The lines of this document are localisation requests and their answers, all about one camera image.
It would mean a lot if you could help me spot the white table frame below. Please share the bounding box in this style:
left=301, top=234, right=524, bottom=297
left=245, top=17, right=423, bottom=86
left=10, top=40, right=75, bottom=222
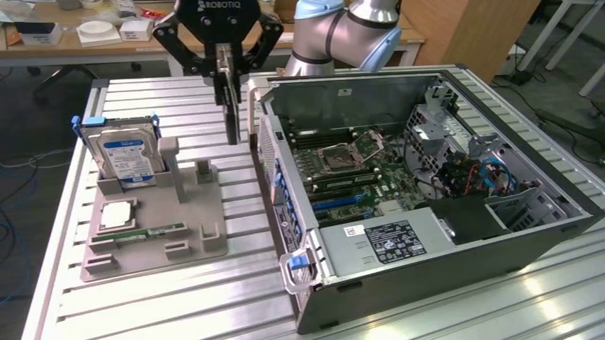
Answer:
left=516, top=0, right=605, bottom=97

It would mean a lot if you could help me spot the silver CPU chip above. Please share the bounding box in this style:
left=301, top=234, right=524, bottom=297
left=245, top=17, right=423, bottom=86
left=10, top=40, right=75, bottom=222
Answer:
left=101, top=202, right=138, bottom=230

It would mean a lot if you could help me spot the black open PC case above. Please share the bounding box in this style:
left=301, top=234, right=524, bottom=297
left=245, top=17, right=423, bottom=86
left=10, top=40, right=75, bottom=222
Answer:
left=248, top=68, right=605, bottom=336

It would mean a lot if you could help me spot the white round dish box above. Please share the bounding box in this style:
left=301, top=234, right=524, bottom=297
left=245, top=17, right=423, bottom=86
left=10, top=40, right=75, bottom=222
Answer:
left=77, top=20, right=125, bottom=48

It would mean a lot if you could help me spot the installed black RAM stick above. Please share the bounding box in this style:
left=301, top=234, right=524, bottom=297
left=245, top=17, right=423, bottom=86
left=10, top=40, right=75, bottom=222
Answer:
left=310, top=171, right=381, bottom=193

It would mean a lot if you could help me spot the metal socket cover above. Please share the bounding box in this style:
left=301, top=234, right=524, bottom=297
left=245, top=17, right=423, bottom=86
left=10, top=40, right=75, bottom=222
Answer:
left=352, top=128, right=388, bottom=166

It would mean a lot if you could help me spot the wooden cabinet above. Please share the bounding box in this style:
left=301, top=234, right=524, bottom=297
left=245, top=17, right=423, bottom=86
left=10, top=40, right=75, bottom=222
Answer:
left=409, top=0, right=543, bottom=83

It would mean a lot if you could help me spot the hard disk with blue bracket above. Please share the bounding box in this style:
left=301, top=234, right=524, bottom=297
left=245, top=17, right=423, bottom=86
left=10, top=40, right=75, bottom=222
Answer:
left=70, top=112, right=166, bottom=191

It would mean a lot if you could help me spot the blue case latch handle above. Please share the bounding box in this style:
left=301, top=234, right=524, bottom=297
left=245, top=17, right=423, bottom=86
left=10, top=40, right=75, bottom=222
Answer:
left=280, top=246, right=320, bottom=293

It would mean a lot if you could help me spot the blue wire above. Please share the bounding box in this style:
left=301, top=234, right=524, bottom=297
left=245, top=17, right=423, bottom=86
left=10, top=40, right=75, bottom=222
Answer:
left=477, top=158, right=520, bottom=196

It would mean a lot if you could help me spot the metal disk bay cage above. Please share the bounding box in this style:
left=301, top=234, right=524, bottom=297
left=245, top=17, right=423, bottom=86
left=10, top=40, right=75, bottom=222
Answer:
left=405, top=83, right=479, bottom=167

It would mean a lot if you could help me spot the grey parts rack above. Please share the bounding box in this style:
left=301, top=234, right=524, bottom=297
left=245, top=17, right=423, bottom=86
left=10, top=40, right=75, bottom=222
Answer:
left=79, top=137, right=229, bottom=283

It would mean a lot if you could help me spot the red wire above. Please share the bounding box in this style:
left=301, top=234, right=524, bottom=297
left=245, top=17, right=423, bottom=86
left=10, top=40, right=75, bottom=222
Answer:
left=461, top=159, right=479, bottom=196

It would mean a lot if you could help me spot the wooden desk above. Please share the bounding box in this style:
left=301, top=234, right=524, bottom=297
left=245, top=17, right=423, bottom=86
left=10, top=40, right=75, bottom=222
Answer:
left=0, top=0, right=428, bottom=68

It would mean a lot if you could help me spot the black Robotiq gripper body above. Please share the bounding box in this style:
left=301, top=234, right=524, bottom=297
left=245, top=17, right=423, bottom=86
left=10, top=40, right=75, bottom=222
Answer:
left=172, top=0, right=262, bottom=46

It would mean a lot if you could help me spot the CPU socket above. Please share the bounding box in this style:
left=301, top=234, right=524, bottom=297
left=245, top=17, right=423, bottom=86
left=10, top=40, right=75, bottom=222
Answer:
left=317, top=142, right=367, bottom=175

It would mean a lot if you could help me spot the green motherboard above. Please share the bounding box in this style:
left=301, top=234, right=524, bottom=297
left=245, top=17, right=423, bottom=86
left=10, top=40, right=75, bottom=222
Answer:
left=284, top=125, right=444, bottom=227

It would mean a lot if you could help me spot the blue expansion slot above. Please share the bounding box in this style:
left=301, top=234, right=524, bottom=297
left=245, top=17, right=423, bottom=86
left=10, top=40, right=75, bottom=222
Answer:
left=310, top=193, right=361, bottom=211

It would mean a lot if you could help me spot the cardboard box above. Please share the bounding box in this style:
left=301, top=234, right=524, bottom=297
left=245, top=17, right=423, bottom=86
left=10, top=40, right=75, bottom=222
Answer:
left=274, top=0, right=300, bottom=23

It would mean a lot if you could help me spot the grey power supply unit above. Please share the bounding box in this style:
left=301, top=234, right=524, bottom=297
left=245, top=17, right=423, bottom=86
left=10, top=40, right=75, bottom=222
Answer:
left=318, top=206, right=459, bottom=279

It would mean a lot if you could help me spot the black office chair base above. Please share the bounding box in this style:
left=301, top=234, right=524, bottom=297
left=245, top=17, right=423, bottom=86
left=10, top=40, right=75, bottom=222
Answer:
left=27, top=62, right=145, bottom=104

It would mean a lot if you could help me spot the green RAM stick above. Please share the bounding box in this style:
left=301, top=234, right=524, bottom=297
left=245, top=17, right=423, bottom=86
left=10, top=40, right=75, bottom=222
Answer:
left=95, top=222, right=186, bottom=242

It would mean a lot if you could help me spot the white box with black lid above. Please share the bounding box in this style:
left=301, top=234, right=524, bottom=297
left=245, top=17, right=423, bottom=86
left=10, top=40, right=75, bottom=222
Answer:
left=13, top=21, right=63, bottom=45

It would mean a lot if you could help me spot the small white labelled box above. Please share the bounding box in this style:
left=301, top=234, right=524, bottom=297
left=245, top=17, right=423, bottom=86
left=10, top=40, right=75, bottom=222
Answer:
left=118, top=19, right=156, bottom=43

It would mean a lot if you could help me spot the black floor cable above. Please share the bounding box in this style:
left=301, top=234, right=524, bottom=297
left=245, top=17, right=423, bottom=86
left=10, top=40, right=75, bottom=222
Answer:
left=491, top=42, right=605, bottom=164

